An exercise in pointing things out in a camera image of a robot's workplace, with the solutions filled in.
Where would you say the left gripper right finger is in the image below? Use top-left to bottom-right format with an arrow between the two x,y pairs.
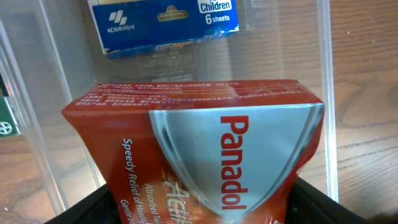
285,177 -> 369,224

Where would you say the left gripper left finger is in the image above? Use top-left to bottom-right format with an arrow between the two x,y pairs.
45,184 -> 121,224

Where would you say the red Panadol box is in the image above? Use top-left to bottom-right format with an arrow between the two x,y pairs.
62,80 -> 325,223

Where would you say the clear plastic container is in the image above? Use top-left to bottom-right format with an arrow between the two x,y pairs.
1,0 -> 338,223

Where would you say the blue cooling sheet box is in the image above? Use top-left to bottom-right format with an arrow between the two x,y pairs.
88,0 -> 239,59

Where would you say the green white square box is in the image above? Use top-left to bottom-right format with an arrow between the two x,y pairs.
0,91 -> 21,138

